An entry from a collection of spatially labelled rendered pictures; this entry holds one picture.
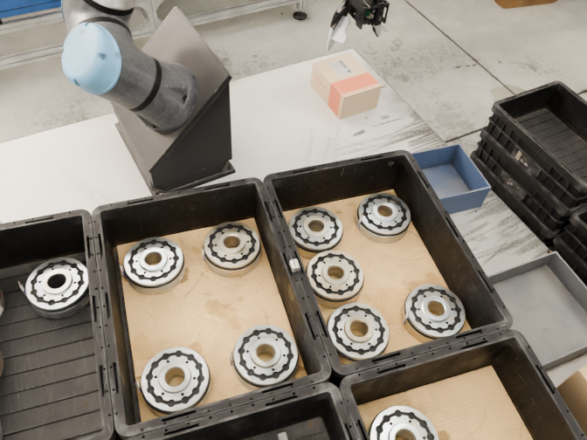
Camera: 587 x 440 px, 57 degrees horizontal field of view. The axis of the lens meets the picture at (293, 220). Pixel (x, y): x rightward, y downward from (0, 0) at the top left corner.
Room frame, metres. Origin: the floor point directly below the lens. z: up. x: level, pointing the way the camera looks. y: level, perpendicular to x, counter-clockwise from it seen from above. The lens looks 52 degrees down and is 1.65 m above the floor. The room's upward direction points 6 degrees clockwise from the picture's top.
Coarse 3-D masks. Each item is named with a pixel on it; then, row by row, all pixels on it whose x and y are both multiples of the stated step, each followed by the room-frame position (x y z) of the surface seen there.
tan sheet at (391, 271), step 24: (384, 192) 0.75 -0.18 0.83; (288, 216) 0.66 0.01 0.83; (360, 240) 0.62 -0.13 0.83; (408, 240) 0.63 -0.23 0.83; (360, 264) 0.56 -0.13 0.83; (384, 264) 0.57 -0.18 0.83; (408, 264) 0.57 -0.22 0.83; (432, 264) 0.58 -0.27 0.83; (384, 288) 0.52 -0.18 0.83; (408, 288) 0.52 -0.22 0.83; (384, 312) 0.47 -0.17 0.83; (432, 312) 0.48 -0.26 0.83; (360, 336) 0.42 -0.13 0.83; (408, 336) 0.42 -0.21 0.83
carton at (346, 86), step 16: (320, 64) 1.24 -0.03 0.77; (336, 64) 1.25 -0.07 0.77; (352, 64) 1.26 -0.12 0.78; (320, 80) 1.21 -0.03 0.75; (336, 80) 1.18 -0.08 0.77; (352, 80) 1.18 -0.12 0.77; (368, 80) 1.19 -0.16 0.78; (320, 96) 1.20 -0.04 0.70; (336, 96) 1.14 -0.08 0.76; (352, 96) 1.13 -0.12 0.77; (368, 96) 1.15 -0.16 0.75; (336, 112) 1.13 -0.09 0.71; (352, 112) 1.13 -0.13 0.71
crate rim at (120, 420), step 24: (192, 192) 0.61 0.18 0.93; (264, 192) 0.63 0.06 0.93; (96, 216) 0.54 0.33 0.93; (96, 240) 0.49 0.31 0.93; (288, 264) 0.48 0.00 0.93; (312, 336) 0.36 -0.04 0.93; (120, 384) 0.26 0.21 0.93; (288, 384) 0.28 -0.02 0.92; (312, 384) 0.29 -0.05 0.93; (120, 408) 0.23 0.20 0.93; (192, 408) 0.24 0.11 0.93; (216, 408) 0.24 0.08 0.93; (120, 432) 0.20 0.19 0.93; (144, 432) 0.20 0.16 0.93
